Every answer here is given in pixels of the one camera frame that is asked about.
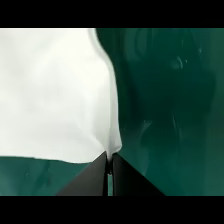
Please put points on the white shirt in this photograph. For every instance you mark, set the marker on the white shirt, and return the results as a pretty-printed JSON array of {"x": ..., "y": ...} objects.
[{"x": 50, "y": 93}]

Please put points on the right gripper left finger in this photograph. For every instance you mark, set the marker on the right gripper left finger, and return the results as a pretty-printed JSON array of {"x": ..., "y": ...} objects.
[{"x": 90, "y": 181}]

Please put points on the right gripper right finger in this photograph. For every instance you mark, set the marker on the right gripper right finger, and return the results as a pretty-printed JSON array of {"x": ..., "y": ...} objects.
[{"x": 130, "y": 181}]

